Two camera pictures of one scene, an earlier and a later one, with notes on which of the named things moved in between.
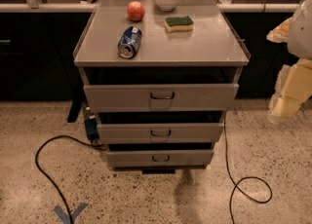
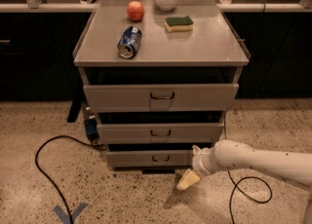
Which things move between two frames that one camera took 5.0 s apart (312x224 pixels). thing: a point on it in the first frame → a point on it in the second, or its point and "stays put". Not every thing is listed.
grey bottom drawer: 160,159 stays put
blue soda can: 130,42 stays put
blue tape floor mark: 64,217 stays put
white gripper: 301,36 → 200,162
